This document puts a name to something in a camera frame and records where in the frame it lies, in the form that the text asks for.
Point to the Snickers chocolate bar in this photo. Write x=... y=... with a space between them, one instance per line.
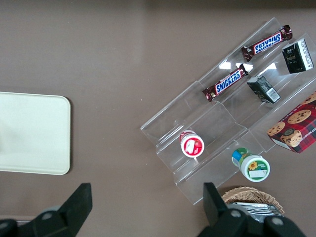
x=267 y=42
x=225 y=82

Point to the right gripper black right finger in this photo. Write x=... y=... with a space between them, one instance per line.
x=222 y=219

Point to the light tan wicker basket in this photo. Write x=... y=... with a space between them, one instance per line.
x=249 y=195

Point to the silver foil container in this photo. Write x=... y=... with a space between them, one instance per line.
x=256 y=209

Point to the green label yogurt cup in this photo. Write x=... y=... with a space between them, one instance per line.
x=251 y=166

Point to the red label yogurt cup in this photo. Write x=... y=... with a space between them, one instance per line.
x=192 y=146

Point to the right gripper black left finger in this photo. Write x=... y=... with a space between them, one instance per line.
x=64 y=217

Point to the beige rectangular serving tray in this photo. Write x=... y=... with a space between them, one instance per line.
x=34 y=133

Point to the small black carton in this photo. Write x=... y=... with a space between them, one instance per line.
x=296 y=57
x=263 y=89

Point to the red plaid cookie box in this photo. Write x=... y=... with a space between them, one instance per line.
x=297 y=128

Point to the clear acrylic stepped stand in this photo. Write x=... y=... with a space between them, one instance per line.
x=222 y=123

